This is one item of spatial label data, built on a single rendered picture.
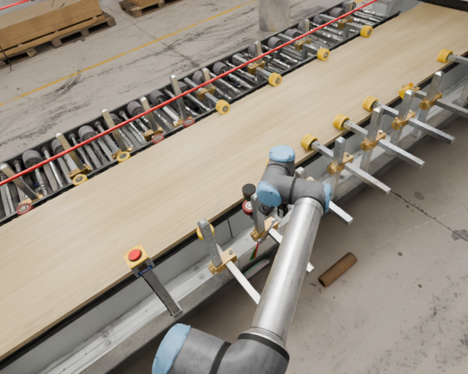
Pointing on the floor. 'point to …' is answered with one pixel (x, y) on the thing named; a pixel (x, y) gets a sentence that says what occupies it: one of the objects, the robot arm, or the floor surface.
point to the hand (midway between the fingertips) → (279, 217)
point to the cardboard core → (337, 269)
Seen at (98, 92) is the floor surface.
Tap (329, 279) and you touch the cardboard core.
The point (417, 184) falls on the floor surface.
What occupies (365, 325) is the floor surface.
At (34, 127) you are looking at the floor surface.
